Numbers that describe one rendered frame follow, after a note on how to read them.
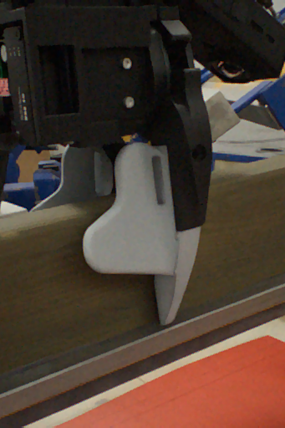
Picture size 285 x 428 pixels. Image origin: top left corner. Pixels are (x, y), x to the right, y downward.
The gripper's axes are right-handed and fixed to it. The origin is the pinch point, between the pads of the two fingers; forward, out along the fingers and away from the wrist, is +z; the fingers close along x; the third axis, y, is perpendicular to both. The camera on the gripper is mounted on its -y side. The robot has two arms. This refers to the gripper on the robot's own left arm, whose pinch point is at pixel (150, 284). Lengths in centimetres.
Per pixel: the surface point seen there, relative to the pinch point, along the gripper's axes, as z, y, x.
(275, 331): 13.4, -22.0, -12.1
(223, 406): 13.5, -9.7, -5.7
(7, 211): 1.3, -4.5, -30.1
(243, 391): 13.5, -12.3, -6.3
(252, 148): 31, -200, -195
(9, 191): 7, -22, -71
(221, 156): 36, -195, -212
